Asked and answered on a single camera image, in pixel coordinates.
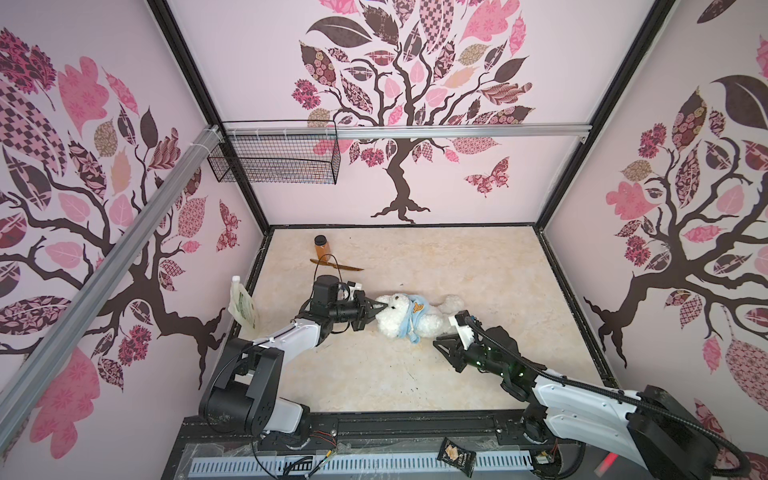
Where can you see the brown wooden spoon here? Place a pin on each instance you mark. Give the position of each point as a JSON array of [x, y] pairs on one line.
[[335, 266]]

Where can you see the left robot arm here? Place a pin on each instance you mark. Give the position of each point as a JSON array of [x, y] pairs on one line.
[[242, 395]]

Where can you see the light blue bear hoodie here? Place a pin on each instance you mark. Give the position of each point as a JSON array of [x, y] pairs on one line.
[[416, 310]]

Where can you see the white slotted cable duct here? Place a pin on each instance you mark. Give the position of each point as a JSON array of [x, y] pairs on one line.
[[298, 467]]

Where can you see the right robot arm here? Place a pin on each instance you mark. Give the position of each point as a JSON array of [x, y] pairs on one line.
[[646, 427]]

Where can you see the rear aluminium frame bar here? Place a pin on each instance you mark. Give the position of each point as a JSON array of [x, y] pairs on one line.
[[408, 132]]

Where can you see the amber bottle black cap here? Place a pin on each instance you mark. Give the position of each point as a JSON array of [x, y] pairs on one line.
[[322, 248]]

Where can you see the white green pouch bottle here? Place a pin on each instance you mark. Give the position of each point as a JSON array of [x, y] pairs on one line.
[[241, 305]]

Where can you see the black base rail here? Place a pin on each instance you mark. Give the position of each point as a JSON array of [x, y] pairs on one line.
[[372, 429]]

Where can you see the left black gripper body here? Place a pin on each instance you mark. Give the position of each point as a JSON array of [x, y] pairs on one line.
[[351, 311]]

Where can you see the small dark snack packet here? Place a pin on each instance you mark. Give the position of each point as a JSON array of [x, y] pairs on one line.
[[460, 458]]

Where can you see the aluminium frame bar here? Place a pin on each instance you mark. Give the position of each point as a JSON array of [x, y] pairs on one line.
[[408, 132], [37, 372]]

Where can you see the black wire basket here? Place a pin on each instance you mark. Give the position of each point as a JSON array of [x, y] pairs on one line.
[[278, 151]]

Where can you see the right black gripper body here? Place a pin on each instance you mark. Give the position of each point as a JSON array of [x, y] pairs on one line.
[[476, 357]]

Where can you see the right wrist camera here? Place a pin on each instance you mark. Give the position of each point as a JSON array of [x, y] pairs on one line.
[[465, 332]]

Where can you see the left aluminium frame bar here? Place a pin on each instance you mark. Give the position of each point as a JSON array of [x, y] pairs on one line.
[[37, 372]]

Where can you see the white teddy bear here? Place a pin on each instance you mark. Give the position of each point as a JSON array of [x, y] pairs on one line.
[[433, 324]]

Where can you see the pink marker pen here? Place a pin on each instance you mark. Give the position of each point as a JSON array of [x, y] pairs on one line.
[[605, 465]]

